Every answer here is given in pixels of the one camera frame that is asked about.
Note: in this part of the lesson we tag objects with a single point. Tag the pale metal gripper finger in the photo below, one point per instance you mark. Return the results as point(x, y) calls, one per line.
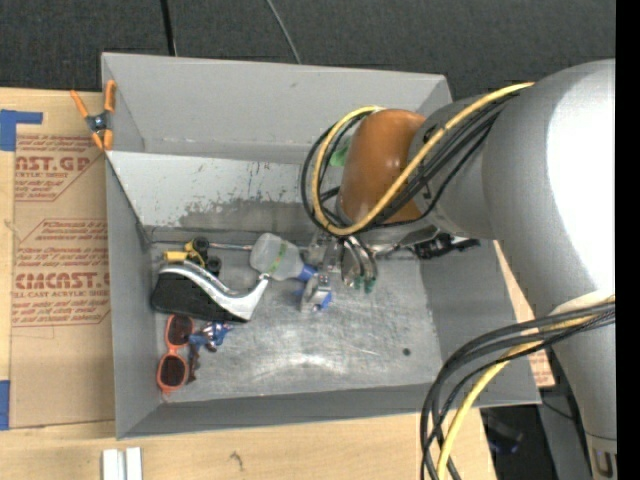
point(310, 298)
point(325, 284)

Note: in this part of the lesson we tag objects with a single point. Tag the grey metal bin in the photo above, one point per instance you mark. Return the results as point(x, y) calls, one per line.
point(320, 338)

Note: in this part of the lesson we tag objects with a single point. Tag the clear spray bottle, blue nozzle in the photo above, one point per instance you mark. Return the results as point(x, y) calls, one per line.
point(275, 258)

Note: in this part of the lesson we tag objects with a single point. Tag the blue and red toy figure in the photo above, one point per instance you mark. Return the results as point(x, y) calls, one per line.
point(210, 335)

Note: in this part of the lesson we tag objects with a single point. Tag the black and chrome staple gun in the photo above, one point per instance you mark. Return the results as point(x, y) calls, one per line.
point(190, 295)

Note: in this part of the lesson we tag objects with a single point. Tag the yellow and black small tool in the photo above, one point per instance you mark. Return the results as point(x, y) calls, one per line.
point(192, 254)

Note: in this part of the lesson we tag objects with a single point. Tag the orange sunglasses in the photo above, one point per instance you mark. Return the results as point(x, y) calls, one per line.
point(172, 370)

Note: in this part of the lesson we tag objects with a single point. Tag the brown cardboard board, red print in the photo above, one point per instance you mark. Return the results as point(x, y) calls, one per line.
point(55, 358)

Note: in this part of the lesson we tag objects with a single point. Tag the black cylinder on white bracket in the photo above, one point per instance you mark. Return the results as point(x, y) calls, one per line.
point(440, 247)

